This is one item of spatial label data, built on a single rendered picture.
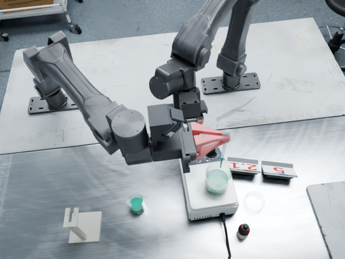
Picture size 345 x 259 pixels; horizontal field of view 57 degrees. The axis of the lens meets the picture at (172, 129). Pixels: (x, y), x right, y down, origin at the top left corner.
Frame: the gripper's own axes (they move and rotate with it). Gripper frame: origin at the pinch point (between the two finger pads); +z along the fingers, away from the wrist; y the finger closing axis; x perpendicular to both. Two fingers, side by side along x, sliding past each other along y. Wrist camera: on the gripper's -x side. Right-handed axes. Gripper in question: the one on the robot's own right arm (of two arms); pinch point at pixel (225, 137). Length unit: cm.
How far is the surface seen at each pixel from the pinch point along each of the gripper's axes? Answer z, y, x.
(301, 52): 43, 50, 32
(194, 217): -6.7, -6.3, 27.8
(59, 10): -79, 196, 104
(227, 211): 2.0, -6.1, 28.0
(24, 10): -107, 201, 104
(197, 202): -5.6, -4.1, 23.0
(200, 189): -4.1, -0.9, 23.1
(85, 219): -35.8, -1.4, 31.3
